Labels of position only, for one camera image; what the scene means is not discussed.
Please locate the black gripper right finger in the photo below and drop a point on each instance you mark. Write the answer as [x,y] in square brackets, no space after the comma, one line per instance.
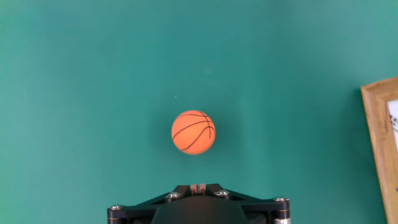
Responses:
[264,211]

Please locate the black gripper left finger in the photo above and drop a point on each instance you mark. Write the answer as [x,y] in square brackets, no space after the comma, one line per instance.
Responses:
[140,211]

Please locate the small orange basketball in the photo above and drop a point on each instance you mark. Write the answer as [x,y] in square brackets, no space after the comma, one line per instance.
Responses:
[193,132]

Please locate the green table mat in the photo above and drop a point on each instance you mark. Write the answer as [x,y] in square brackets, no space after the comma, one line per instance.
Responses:
[93,93]

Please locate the wooden picture frame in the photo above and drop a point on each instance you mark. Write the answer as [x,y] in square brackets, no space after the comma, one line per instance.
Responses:
[376,124]

